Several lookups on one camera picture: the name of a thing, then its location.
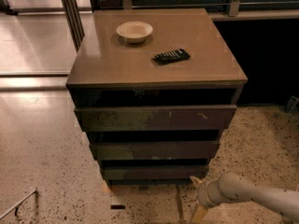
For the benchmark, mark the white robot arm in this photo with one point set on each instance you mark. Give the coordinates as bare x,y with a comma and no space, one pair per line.
232,188

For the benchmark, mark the drawer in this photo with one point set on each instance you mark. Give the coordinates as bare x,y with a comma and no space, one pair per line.
155,118
153,172
154,150

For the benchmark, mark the brown drawer cabinet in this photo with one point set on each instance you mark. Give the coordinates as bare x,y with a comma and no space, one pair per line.
110,72

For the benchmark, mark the black remote control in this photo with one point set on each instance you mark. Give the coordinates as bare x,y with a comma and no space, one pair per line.
172,56

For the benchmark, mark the metal rod on floor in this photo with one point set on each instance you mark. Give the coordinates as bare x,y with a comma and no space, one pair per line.
18,203

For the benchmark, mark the metal window frame post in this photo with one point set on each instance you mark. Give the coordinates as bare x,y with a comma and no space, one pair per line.
74,21

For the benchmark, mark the grey object at right edge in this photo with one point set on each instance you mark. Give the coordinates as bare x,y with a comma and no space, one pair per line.
292,103

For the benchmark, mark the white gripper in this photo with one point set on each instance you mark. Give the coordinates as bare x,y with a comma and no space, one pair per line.
203,192

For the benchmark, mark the white bowl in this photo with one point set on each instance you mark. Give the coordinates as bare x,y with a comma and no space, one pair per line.
134,32

